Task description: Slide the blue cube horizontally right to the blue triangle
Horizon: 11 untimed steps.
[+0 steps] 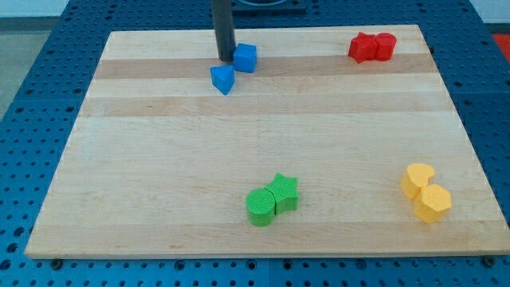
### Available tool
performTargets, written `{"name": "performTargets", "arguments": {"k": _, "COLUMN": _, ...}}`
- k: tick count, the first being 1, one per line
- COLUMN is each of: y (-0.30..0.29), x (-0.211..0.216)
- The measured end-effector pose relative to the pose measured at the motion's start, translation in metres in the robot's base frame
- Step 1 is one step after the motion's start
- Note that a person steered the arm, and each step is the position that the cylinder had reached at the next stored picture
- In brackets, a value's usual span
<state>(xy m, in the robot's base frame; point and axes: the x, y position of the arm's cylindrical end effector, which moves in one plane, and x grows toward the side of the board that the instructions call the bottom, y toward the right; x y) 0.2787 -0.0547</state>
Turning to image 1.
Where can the blue cube block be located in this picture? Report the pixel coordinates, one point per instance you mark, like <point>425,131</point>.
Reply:
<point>245,58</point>

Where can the green star block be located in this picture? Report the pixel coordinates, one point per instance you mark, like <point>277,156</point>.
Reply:
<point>285,193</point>

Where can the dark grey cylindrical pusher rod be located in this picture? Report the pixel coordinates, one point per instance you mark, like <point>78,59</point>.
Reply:
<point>222,18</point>

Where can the light wooden board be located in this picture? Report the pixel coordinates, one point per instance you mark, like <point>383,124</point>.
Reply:
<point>159,163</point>

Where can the yellow hexagon block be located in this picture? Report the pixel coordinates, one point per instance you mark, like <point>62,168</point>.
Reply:
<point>432,203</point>

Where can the yellow heart block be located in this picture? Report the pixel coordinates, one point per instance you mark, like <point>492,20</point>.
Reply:
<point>415,177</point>

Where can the blue triangle block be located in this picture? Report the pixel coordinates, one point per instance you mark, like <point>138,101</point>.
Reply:
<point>223,78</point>

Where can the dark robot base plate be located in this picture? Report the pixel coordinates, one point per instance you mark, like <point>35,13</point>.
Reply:
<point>268,6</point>

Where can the red cylinder block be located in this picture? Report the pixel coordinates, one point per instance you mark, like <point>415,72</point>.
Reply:
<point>386,43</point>

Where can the red star block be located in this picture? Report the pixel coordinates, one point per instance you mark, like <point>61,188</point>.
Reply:
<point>363,47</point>

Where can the green cylinder block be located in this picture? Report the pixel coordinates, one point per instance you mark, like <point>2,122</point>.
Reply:
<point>260,205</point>

